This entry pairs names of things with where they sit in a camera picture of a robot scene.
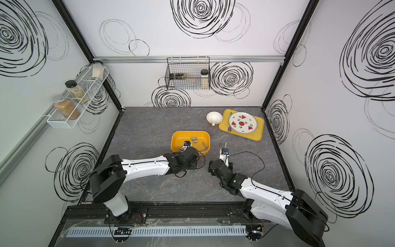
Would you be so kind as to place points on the black corner frame post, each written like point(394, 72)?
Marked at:
point(306, 17)

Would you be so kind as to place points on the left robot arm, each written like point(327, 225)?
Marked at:
point(108, 177)

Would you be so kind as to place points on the white wire wall shelf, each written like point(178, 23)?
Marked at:
point(89, 118)

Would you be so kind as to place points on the green herb jar black lid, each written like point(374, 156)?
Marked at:
point(76, 91)

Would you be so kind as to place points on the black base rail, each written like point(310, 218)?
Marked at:
point(140, 212)

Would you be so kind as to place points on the aluminium wall rail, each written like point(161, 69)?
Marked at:
point(17, 154)
point(190, 59)

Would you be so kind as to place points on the jar in wire basket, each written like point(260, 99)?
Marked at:
point(204, 82)

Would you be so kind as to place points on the white slotted cable duct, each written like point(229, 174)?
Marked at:
point(157, 231)

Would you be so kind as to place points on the left corner frame post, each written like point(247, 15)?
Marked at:
point(67, 18)

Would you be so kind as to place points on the white jar on shelf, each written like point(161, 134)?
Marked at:
point(98, 70)

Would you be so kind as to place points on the short silver socket ringed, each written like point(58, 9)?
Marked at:
point(193, 139)

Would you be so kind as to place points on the dark item in basket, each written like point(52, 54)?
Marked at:
point(177, 76)

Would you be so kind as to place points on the brown spice jar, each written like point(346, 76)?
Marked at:
point(65, 107)

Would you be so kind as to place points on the aluminium wall rail left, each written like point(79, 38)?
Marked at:
point(17, 154)

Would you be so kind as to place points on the aluminium wall rail back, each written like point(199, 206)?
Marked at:
point(190, 59)

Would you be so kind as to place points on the black wire basket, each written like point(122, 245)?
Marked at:
point(193, 72)

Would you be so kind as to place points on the yellow storage box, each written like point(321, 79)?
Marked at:
point(200, 140)

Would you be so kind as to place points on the watermelon pattern plate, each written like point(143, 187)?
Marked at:
point(243, 123)

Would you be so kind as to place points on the yellow serving tray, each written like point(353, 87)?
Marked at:
point(255, 136)

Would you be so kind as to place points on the orange white bowl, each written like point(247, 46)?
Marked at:
point(214, 118)

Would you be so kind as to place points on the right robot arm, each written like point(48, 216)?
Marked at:
point(295, 210)

